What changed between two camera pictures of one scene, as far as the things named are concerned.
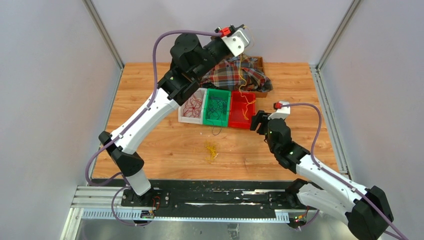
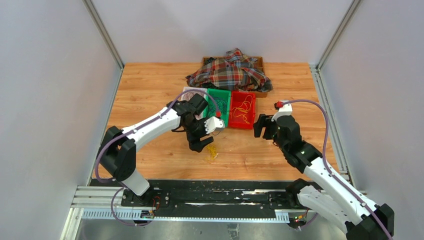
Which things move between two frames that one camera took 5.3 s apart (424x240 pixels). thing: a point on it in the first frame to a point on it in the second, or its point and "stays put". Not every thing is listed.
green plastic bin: [217, 107] stays put
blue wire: [218, 107] stays put
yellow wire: [246, 102] to [243, 109]
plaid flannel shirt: [240, 72] stays put
